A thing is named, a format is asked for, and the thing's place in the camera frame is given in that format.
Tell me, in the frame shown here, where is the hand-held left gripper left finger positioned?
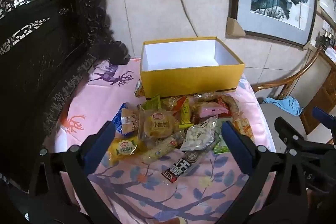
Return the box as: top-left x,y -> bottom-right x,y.
28,121 -> 117,224

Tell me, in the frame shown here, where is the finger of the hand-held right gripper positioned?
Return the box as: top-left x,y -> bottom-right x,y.
274,116 -> 336,159
313,106 -> 336,143

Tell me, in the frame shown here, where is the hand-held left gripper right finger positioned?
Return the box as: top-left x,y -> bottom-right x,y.
218,120 -> 309,224

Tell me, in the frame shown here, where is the lime green snack packet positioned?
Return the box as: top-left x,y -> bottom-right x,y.
214,135 -> 229,153

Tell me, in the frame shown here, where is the orange cracker packet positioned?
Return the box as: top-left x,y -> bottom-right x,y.
231,98 -> 255,142

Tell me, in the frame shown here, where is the yellow bread packet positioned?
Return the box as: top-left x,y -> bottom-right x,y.
109,136 -> 145,164

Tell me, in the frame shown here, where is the blue bread packet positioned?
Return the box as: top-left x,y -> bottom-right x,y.
112,103 -> 139,138

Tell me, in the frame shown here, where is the white candy bag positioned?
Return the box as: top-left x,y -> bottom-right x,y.
180,119 -> 218,152

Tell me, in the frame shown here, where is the pink snack packet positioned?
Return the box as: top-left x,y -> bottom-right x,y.
194,105 -> 229,118

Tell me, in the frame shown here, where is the clear pastry packet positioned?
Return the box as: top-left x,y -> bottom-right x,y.
196,92 -> 223,102

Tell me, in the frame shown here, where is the yellow stick packet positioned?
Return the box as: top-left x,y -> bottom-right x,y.
178,99 -> 193,128

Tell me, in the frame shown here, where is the clear round bun packet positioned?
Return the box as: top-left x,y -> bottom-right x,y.
138,106 -> 176,140

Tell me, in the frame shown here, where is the black snack packet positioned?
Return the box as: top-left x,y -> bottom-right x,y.
161,151 -> 208,184

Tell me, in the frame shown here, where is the rice bar packet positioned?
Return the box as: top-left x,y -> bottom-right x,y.
142,136 -> 181,164

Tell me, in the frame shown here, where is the small gold snack packet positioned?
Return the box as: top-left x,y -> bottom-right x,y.
134,80 -> 145,97

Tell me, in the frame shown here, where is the dark green snack packet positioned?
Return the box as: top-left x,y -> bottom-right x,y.
143,94 -> 161,110

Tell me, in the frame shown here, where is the orange red candy packet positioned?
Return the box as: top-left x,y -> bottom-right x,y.
161,97 -> 187,111

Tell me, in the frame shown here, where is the yellow cardboard box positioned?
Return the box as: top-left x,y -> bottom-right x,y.
139,36 -> 246,98

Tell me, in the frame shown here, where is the grey chair seat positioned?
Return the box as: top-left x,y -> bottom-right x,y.
259,103 -> 307,147

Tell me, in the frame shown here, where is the blue cloth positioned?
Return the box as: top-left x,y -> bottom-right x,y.
263,95 -> 303,116

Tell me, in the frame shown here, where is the wooden cabinet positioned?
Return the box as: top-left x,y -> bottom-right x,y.
299,52 -> 336,135

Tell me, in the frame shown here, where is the bent rattan chair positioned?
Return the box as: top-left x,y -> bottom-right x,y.
251,49 -> 321,100

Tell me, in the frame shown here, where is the pink printed tablecloth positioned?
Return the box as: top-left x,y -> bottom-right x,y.
43,57 -> 276,224

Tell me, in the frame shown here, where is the carved dark wooden furniture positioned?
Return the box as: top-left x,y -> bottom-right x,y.
0,0 -> 130,193

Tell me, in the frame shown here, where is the cardboard corner protector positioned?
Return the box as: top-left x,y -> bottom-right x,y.
226,17 -> 246,38

